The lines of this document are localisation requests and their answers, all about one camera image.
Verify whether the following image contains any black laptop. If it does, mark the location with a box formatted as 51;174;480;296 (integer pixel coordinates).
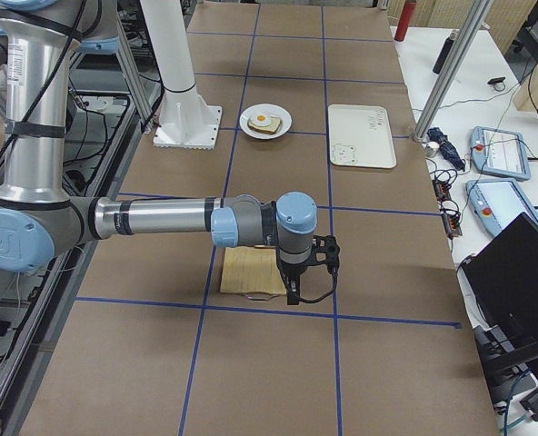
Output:
463;213;538;380

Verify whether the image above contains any upper blue teach pendant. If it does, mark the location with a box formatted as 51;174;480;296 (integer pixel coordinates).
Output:
470;126;531;182

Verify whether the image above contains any white round plate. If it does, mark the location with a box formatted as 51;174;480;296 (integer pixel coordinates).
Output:
239;104;293;140

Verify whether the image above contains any bread slice under egg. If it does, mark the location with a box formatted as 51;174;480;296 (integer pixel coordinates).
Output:
247;114;282;135

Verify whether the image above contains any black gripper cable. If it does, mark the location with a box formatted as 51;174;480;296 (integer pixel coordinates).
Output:
295;267;341;304

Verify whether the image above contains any red bottle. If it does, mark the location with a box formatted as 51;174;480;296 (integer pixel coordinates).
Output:
394;0;417;42

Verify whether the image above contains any folded blue umbrella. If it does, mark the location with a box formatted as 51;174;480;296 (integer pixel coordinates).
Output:
427;127;465;171

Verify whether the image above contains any aluminium frame post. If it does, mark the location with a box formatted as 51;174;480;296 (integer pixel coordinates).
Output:
413;0;494;143

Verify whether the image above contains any wooden cutting board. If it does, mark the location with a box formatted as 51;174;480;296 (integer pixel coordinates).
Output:
220;246;286;296

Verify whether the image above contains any cream bear tray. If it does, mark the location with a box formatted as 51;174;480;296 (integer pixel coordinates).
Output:
328;104;397;169

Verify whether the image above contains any fried egg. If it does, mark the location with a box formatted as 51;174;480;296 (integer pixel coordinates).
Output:
249;114;272;127

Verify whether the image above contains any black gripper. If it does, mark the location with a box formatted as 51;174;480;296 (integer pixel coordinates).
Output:
279;235;340;305

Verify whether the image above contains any blue teach pendant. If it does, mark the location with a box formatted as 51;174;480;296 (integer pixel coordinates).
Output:
470;126;531;182
465;178;538;237

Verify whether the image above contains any lower blue teach pendant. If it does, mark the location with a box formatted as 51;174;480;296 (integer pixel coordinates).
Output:
465;178;538;237

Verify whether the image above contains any black bottle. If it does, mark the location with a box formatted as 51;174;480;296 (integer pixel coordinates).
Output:
433;29;459;74

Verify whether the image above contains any black monitor stand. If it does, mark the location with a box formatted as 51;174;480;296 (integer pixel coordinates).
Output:
473;326;538;387

